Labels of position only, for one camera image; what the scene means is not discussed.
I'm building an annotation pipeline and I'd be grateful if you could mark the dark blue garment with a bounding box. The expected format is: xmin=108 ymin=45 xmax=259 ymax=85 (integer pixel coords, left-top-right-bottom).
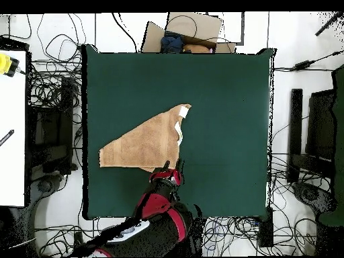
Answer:
xmin=160 ymin=32 xmax=185 ymax=54

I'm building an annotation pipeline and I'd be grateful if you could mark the dark green table cloth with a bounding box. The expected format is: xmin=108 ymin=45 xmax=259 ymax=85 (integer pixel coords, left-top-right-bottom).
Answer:
xmin=81 ymin=44 xmax=276 ymax=220

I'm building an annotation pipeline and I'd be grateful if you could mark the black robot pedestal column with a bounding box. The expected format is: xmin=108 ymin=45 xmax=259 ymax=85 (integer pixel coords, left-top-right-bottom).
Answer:
xmin=189 ymin=218 xmax=206 ymax=257

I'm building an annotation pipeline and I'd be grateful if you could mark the dark green fabric cover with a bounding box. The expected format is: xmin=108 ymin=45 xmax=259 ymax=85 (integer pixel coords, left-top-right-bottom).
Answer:
xmin=319 ymin=64 xmax=344 ymax=226

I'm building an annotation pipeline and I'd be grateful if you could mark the black marker pen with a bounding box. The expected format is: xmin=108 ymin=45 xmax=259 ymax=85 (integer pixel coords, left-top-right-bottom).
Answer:
xmin=0 ymin=129 xmax=15 ymax=147

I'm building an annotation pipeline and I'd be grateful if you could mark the yellow and black tool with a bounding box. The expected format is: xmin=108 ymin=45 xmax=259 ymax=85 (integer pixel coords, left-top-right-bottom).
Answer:
xmin=0 ymin=52 xmax=20 ymax=78

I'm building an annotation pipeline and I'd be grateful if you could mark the black pedestal caster foot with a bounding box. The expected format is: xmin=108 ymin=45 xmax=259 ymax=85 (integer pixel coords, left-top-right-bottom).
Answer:
xmin=30 ymin=175 xmax=64 ymax=200
xmin=292 ymin=182 xmax=337 ymax=213

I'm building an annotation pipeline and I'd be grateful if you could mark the black power adapter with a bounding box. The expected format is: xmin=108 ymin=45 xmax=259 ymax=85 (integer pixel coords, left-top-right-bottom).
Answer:
xmin=294 ymin=59 xmax=315 ymax=70

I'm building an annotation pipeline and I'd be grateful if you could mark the black power strip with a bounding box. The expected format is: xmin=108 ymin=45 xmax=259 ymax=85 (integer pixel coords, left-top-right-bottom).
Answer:
xmin=73 ymin=231 xmax=85 ymax=248

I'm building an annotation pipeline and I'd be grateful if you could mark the brown cardboard box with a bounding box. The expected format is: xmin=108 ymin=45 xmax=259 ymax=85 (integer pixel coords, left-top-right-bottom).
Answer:
xmin=140 ymin=11 xmax=237 ymax=54

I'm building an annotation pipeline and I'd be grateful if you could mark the orange cloth item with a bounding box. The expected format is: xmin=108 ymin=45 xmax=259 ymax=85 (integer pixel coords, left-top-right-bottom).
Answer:
xmin=183 ymin=43 xmax=211 ymax=54

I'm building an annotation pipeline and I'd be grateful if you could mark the black rod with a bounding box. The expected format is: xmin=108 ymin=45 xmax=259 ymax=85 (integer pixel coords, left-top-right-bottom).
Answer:
xmin=314 ymin=11 xmax=344 ymax=37

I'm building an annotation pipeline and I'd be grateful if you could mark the tan terry towel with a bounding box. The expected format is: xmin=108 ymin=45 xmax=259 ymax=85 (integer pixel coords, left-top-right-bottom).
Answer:
xmin=98 ymin=103 xmax=192 ymax=173

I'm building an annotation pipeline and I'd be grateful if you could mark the white side table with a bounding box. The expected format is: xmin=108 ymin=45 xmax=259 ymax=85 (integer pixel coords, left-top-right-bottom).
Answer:
xmin=0 ymin=50 xmax=27 ymax=207

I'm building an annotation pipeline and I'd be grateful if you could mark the black equipment box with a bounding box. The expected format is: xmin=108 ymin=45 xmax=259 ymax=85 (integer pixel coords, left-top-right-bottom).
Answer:
xmin=28 ymin=77 xmax=75 ymax=175

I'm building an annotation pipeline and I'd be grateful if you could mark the black rectangular box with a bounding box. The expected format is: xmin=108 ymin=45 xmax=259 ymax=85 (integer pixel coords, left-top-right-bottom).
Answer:
xmin=258 ymin=206 xmax=274 ymax=248

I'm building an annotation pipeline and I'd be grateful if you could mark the tangle of blue black cables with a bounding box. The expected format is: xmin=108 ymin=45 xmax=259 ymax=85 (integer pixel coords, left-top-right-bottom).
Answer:
xmin=201 ymin=216 xmax=260 ymax=257

